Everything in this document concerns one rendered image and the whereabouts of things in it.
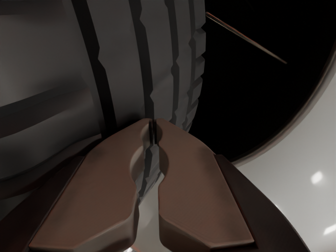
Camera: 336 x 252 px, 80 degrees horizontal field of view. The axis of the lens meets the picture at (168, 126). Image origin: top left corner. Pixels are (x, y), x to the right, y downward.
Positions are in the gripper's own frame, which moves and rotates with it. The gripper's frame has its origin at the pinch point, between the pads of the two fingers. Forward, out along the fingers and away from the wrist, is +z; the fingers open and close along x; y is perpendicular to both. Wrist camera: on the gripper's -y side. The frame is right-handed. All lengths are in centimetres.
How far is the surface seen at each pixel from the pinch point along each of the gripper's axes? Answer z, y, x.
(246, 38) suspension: 49, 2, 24
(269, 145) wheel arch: 19.9, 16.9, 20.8
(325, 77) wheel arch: 17.9, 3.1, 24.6
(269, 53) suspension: 46, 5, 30
